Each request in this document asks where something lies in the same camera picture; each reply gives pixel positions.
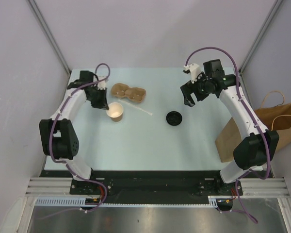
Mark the white slotted cable duct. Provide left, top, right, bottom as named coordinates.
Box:
left=35, top=197, right=218, bottom=208

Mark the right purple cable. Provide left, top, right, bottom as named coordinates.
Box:
left=185, top=47, right=274, bottom=224

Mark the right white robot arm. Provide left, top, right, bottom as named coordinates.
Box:
left=180, top=59, right=279, bottom=195

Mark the brown paper bag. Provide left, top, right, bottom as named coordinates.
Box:
left=215, top=90, right=291, bottom=163

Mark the brown pulp cup carrier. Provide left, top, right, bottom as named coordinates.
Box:
left=111, top=83, right=146, bottom=103

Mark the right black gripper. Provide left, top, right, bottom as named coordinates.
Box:
left=180, top=71, right=211, bottom=107

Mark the purple cable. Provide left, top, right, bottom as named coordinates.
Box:
left=185, top=47, right=274, bottom=224
left=37, top=63, right=111, bottom=220

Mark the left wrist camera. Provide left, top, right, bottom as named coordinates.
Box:
left=97, top=81, right=106, bottom=90

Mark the brown paper coffee cup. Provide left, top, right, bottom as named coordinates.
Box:
left=106, top=102, right=124, bottom=122

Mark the white wrapped straw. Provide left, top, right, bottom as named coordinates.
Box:
left=117, top=99, right=153, bottom=116

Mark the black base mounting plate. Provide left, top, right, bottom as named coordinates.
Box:
left=40, top=169, right=274, bottom=211

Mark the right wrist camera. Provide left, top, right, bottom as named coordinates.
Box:
left=183, top=64, right=201, bottom=83

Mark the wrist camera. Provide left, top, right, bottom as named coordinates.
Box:
left=183, top=64, right=201, bottom=83
left=97, top=81, right=106, bottom=90

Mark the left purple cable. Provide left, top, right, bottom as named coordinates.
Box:
left=37, top=63, right=111, bottom=220

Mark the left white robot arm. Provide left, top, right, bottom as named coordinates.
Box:
left=39, top=70, right=109, bottom=194

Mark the black plastic cup lid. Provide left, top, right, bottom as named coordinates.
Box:
left=166, top=111, right=182, bottom=126

